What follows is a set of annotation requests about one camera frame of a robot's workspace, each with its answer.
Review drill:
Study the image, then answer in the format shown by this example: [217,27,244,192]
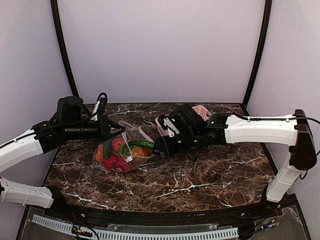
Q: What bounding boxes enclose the white slotted cable duct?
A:
[31,214,239,240]

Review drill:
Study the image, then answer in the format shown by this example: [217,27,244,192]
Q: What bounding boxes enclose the red toy fruit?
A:
[111,137,126,153]
[116,156,134,173]

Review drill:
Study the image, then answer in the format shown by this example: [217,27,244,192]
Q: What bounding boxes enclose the green toy grapes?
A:
[118,143,131,157]

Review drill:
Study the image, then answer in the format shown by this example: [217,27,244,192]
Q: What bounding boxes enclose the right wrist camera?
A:
[156,115,180,138]

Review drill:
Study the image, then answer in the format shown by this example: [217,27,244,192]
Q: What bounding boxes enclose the green toy cucumber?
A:
[102,143,112,159]

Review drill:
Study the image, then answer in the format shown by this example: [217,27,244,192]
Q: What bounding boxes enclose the right black frame post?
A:
[242,0,273,109]

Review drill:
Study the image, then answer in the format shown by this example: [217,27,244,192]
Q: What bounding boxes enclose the red toy fruit front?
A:
[111,137,126,153]

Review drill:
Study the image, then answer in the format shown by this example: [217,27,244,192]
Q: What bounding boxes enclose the black frame post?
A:
[50,0,80,97]
[242,0,273,109]

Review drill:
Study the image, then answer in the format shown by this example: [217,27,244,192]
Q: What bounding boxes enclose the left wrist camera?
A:
[90,92,108,121]

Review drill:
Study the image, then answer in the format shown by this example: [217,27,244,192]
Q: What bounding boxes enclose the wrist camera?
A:
[90,92,108,121]
[156,115,180,138]

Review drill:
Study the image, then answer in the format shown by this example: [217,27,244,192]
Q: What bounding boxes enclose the red toy tomato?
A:
[102,154,119,172]

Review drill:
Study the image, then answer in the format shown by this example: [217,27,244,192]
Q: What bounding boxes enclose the brown toy potato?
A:
[131,146,151,157]

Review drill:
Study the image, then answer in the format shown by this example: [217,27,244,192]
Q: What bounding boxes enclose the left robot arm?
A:
[0,92,125,209]

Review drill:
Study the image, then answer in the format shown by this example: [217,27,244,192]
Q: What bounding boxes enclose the orange toy fruit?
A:
[94,144,105,163]

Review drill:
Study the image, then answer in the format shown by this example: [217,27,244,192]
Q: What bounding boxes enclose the left black frame post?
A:
[50,0,80,97]

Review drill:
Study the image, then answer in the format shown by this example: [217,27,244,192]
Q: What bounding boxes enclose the pink perforated plastic basket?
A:
[155,105,212,137]

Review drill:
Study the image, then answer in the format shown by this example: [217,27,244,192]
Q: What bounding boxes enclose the black front table rail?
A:
[44,190,282,231]

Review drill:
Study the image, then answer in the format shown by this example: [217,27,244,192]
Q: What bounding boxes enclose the clear zip top bag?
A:
[92,121,154,174]

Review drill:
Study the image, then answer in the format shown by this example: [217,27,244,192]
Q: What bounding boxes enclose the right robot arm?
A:
[152,104,318,203]

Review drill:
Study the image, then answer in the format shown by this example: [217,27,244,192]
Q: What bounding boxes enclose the green toy chili pepper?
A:
[127,140,155,149]

